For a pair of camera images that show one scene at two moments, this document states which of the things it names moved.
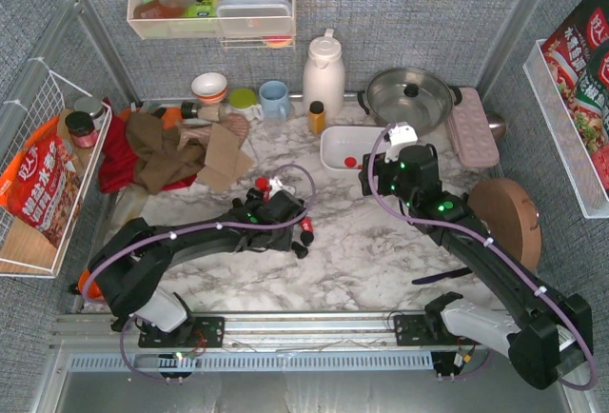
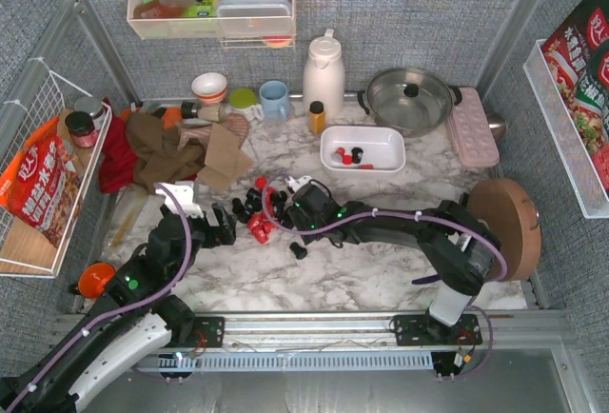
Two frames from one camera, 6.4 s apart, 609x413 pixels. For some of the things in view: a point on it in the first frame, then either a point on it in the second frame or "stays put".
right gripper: (364, 183) to (285, 205)
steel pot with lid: (414, 95) stays put
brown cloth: (158, 160) stays put
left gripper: (295, 225) to (215, 228)
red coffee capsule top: (263, 184) stays put
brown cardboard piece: (225, 166) stays put
